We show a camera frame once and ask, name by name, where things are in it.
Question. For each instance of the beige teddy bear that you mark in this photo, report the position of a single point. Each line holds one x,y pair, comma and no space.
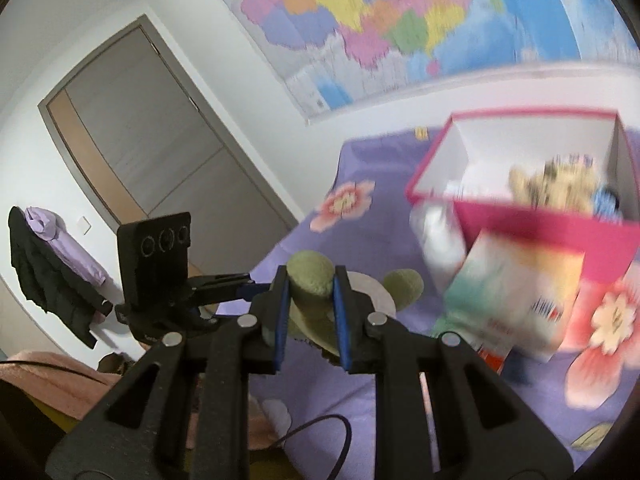
545,185

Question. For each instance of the black jacket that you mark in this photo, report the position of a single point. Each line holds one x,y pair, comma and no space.
45,280

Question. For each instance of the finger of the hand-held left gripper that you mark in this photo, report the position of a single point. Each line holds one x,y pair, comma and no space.
250,291
220,280

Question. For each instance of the white light switch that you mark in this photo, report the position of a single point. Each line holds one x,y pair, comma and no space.
84,225

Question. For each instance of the white pump bottle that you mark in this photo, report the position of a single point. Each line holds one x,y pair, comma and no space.
440,245

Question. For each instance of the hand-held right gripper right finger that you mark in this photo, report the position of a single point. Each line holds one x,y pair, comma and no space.
342,320

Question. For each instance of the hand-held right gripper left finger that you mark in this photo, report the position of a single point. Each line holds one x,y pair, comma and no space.
281,320

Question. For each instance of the green plush toy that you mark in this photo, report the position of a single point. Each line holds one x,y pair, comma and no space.
310,275

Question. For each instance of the blue checked cloth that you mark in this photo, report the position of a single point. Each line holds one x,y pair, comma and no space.
607,202

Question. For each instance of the colourful tissue pack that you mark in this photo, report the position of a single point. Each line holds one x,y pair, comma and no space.
510,295

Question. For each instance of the colourful wall map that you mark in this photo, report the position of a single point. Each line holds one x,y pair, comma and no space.
375,10

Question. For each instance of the purple garment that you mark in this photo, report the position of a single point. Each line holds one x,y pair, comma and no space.
60,245

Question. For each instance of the grey door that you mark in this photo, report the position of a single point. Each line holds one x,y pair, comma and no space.
150,135

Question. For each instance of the pink cardboard box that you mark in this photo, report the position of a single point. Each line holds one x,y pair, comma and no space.
525,225

